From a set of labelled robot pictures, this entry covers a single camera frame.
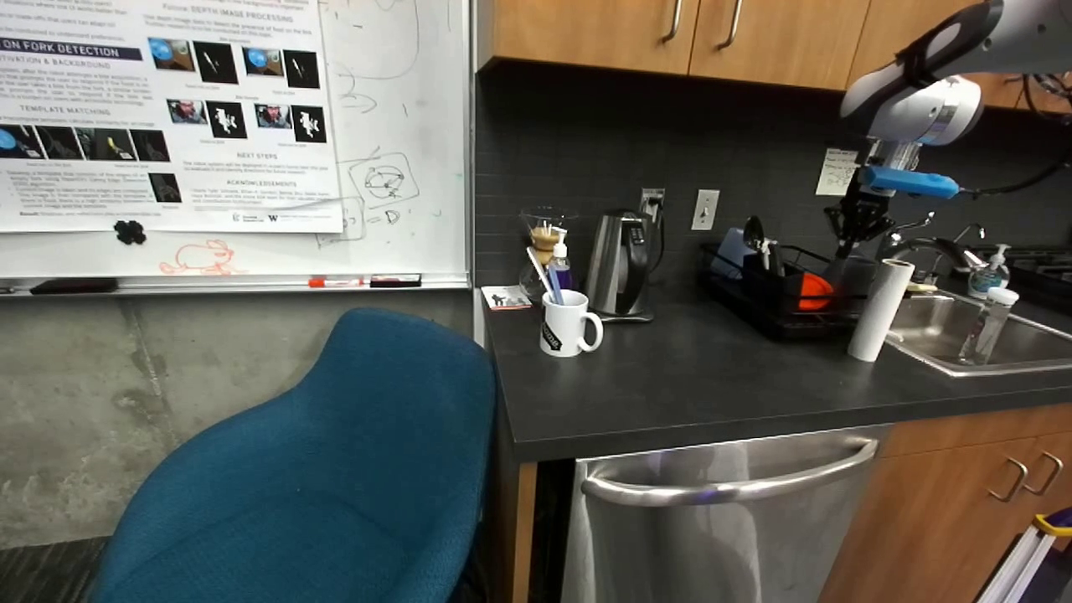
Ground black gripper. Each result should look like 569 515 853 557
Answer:
831 183 898 264

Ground white cylindrical cup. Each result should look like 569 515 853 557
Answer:
845 254 916 369

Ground orange plastic plate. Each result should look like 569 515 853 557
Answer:
792 273 841 318

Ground chrome sink faucet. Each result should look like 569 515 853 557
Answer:
955 241 1025 369

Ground stainless steel sink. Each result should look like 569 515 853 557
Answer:
884 286 1072 382

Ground wooden upper cabinets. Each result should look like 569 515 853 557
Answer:
474 0 1072 116

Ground wooden cabinets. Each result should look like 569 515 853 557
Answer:
474 0 1072 116
818 403 1072 603

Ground wooden lower cabinets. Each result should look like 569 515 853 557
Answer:
818 403 1072 603

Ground white mug holding utensils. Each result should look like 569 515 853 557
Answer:
537 288 605 361

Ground jar with purple label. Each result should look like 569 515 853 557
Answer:
522 213 577 298

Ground stainless steel dishwasher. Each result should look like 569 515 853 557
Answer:
558 430 884 603

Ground small white tray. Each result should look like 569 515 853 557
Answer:
479 280 538 316

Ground whiteboard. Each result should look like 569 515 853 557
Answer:
0 0 474 298

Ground red whiteboard marker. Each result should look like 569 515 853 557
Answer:
304 273 370 293

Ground blue upholstered chair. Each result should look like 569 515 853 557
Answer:
82 309 502 603

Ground research poster with photos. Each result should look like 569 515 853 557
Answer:
0 0 345 237

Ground black whiteboard magnet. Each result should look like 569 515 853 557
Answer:
111 219 150 250

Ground black whiteboard eraser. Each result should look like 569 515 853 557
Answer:
26 274 119 298

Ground handwritten paper wall note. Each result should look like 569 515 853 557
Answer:
815 145 865 202

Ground black wire dish rack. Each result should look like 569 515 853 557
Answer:
699 233 898 344

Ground white light switch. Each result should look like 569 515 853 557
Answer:
685 183 722 233

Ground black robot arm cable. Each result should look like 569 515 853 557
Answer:
968 69 1072 202

